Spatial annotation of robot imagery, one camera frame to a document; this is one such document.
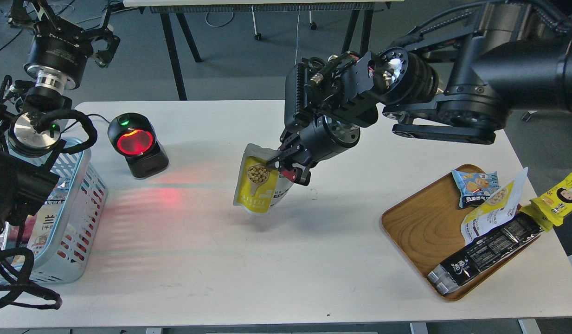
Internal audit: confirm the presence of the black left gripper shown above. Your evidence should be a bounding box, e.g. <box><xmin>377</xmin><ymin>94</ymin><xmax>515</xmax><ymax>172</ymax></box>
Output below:
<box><xmin>6</xmin><ymin>0</ymin><xmax>121</xmax><ymax>90</ymax></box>

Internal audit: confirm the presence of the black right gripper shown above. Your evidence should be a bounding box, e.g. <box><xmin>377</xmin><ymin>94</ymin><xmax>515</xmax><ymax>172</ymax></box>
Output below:
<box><xmin>265</xmin><ymin>114</ymin><xmax>360</xmax><ymax>186</ymax></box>

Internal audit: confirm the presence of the yellow white snack pouch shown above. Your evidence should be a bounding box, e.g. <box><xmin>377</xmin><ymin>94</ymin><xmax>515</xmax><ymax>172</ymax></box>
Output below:
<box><xmin>233</xmin><ymin>143</ymin><xmax>293</xmax><ymax>214</ymax></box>

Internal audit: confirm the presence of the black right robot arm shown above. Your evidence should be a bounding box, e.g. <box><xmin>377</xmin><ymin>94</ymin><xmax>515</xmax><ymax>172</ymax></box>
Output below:
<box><xmin>268</xmin><ymin>0</ymin><xmax>572</xmax><ymax>185</ymax></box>

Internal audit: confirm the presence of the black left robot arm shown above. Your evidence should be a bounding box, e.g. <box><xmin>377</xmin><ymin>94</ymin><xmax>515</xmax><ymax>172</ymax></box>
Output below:
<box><xmin>0</xmin><ymin>0</ymin><xmax>120</xmax><ymax>309</ymax></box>

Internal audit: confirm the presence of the white snack bag in basket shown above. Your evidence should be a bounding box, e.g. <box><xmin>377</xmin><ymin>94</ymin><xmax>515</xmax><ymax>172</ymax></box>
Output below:
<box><xmin>24</xmin><ymin>187</ymin><xmax>69</xmax><ymax>256</ymax></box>

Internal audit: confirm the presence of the blue snack packet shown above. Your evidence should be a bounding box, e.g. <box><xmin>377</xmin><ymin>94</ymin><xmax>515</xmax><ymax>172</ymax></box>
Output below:
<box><xmin>451</xmin><ymin>170</ymin><xmax>501</xmax><ymax>209</ymax></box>

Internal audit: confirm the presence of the black long snack package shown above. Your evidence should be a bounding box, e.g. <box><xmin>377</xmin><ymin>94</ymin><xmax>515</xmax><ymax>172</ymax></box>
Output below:
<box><xmin>427</xmin><ymin>213</ymin><xmax>543</xmax><ymax>295</ymax></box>

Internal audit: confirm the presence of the yellow white snack bag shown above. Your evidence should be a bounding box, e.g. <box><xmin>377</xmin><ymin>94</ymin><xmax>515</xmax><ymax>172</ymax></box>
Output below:
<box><xmin>460</xmin><ymin>167</ymin><xmax>528</xmax><ymax>245</ymax></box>

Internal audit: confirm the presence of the light blue plastic basket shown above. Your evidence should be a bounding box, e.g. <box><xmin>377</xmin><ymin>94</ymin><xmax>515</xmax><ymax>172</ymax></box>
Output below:
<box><xmin>21</xmin><ymin>149</ymin><xmax>108</xmax><ymax>284</ymax></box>

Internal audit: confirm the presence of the yellow cartoon snack packet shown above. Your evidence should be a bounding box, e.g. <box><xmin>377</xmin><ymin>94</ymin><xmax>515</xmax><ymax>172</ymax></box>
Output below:
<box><xmin>520</xmin><ymin>173</ymin><xmax>572</xmax><ymax>231</ymax></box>

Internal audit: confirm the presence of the background black leg table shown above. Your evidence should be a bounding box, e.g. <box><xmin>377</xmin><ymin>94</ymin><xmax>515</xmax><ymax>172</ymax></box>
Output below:
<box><xmin>123</xmin><ymin>0</ymin><xmax>392</xmax><ymax>101</ymax></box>

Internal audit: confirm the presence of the black barcode scanner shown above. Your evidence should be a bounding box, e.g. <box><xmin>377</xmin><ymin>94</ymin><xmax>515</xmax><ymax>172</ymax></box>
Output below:
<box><xmin>108</xmin><ymin>112</ymin><xmax>169</xmax><ymax>179</ymax></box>

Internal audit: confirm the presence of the wooden tray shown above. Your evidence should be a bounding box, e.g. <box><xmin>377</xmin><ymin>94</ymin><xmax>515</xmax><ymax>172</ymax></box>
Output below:
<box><xmin>381</xmin><ymin>173</ymin><xmax>527</xmax><ymax>302</ymax></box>

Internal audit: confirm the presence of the white hanging cable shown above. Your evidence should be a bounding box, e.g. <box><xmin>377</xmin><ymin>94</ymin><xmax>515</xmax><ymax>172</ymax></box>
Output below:
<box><xmin>293</xmin><ymin>10</ymin><xmax>301</xmax><ymax>100</ymax></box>

